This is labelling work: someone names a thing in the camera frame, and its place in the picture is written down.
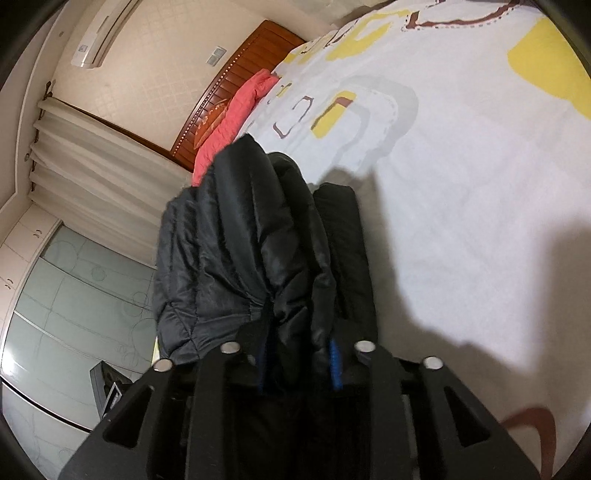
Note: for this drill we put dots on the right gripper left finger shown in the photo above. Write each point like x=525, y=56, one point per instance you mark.
x=178, y=421

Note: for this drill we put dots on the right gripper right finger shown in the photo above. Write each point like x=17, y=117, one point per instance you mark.
x=397, y=419

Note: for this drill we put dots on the black puffer down jacket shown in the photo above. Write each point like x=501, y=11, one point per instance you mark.
x=252, y=246

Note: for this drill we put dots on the black device by wardrobe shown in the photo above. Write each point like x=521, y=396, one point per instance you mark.
x=108, y=386

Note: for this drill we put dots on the frosted glass wardrobe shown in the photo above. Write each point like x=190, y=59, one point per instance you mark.
x=81, y=304

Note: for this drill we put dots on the beige window curtain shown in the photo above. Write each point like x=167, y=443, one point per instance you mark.
x=100, y=182

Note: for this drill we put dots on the coral red pillow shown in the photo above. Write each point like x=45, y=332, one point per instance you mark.
x=239, y=108

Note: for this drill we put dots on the white patterned bed sheet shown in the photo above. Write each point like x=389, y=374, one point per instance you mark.
x=464, y=128

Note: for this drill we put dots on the orange embroidered cushion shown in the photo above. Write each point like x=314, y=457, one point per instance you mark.
x=207, y=125

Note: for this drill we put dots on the wooden headboard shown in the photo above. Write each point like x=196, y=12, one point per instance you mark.
x=265, y=48

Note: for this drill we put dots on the grey wall switch panel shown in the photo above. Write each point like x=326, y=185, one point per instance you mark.
x=216, y=56

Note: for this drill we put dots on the white wall air conditioner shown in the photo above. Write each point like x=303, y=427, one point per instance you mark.
x=101, y=32

